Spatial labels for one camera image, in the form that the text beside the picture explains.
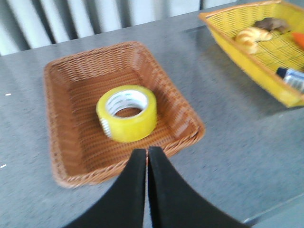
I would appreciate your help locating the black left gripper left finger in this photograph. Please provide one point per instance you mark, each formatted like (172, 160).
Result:
(122, 206)

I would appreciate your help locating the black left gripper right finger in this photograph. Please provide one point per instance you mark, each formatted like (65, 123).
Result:
(175, 204)

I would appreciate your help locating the yellow packing tape roll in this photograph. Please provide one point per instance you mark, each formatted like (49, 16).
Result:
(131, 128)

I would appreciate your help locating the brown wicker basket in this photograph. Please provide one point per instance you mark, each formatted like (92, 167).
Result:
(80, 151)

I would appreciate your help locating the black capped white bottle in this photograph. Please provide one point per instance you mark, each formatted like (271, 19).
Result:
(292, 77)

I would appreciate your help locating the toy croissant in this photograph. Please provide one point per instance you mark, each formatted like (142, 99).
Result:
(248, 38)

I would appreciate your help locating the yellow plastic woven basket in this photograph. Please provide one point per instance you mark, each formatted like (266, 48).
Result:
(280, 51)

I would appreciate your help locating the brown toy animal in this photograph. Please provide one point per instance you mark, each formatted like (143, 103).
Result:
(271, 24)

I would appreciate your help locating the orange toy carrot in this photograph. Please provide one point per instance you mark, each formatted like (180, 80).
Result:
(298, 38)

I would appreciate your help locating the grey pleated curtain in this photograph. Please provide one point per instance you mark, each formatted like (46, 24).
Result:
(29, 24)

